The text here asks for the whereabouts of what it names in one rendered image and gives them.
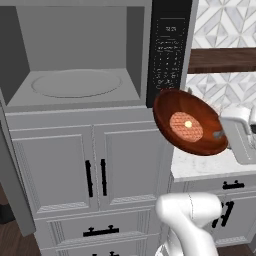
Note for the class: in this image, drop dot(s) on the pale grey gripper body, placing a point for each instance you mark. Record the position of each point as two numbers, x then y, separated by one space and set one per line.
240 143

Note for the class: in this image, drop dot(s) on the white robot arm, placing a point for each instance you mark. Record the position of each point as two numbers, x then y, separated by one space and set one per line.
186 216

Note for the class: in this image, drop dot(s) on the round brown waffle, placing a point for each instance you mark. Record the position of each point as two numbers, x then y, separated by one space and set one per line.
181 131

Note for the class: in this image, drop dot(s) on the grey cupboard door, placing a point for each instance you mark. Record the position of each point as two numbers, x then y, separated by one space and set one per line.
55 170
243 220
133 166

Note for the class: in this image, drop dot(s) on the grey microwave turntable plate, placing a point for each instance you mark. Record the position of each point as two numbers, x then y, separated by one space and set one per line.
76 83

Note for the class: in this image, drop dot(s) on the grey microwave with black panel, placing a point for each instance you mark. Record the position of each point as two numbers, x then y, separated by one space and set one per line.
80 40

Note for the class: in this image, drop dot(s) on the yellow butter pat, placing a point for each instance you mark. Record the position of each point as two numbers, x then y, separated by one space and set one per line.
188 124

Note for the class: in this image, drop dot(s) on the narrow grey drawer front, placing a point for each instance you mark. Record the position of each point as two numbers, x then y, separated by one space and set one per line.
206 186

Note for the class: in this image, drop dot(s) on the wide grey drawer front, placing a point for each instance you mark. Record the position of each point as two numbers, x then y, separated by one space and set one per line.
133 223

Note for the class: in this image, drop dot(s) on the dark wooden wall shelf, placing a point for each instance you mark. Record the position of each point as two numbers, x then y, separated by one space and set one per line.
221 60

